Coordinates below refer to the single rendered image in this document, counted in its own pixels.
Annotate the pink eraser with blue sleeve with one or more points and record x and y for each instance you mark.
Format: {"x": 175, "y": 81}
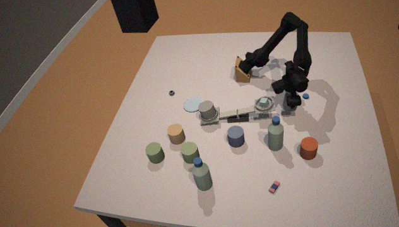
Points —
{"x": 274, "y": 187}

